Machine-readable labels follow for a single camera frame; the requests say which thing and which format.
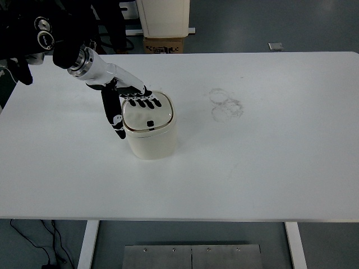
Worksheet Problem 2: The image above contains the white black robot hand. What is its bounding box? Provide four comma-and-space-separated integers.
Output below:
68, 47, 162, 139

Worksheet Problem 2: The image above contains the cream plastic trash can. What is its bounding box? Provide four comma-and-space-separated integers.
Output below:
122, 92, 177, 160

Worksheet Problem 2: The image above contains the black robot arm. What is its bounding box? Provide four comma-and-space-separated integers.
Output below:
1, 1, 96, 85

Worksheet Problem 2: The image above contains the brown cardboard box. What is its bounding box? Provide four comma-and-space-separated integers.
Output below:
143, 38, 185, 54

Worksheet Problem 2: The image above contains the person in dark trousers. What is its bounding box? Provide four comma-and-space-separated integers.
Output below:
91, 0, 128, 54

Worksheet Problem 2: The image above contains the white cabinet box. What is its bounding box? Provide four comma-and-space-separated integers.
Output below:
136, 0, 190, 38

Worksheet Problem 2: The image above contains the white table foot bar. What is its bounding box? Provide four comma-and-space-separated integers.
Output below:
126, 27, 196, 36

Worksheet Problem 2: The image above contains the small grey floor plate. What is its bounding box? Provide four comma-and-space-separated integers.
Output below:
268, 43, 284, 52

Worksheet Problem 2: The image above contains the white left table leg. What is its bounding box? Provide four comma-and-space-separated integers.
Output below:
77, 220, 100, 269

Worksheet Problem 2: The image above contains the white table leg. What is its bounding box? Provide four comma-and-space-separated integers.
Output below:
284, 222, 307, 269
77, 220, 100, 269

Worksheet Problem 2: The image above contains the white right table leg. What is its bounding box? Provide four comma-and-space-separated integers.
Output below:
284, 222, 307, 269

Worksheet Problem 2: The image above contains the black floor cable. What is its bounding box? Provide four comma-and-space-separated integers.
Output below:
10, 219, 74, 269

